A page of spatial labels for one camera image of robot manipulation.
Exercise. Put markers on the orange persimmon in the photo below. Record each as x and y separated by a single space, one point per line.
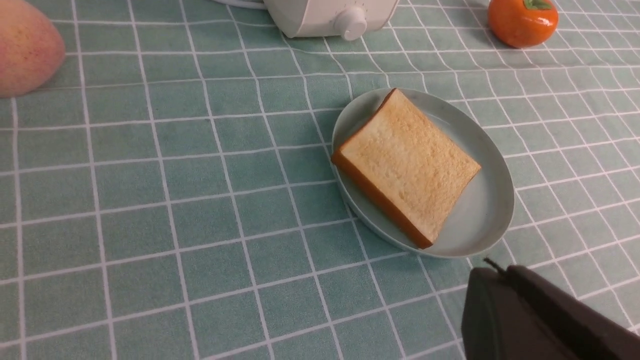
522 24

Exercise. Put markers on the green checkered tablecloth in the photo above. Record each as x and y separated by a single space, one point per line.
168 195

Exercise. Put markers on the white two-slot toaster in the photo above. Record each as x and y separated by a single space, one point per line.
347 19

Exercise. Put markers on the toast slice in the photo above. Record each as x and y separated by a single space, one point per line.
408 167

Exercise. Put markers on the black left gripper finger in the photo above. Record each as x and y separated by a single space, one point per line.
515 314

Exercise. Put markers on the light green round plate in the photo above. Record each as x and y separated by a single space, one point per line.
485 209

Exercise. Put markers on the pink yellow peach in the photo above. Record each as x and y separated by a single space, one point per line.
31 48

